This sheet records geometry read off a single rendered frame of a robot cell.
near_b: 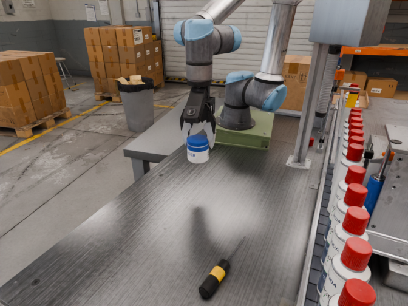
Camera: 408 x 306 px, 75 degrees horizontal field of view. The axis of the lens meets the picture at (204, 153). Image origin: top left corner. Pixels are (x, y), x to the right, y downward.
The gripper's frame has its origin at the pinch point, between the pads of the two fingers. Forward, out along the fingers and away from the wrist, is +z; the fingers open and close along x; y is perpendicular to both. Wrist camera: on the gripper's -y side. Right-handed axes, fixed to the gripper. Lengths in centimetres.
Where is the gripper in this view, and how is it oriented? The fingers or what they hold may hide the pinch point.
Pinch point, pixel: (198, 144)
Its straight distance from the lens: 83.9
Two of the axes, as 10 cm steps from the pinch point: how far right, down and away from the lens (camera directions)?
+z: 0.0, 8.8, 4.7
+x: -9.6, -1.3, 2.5
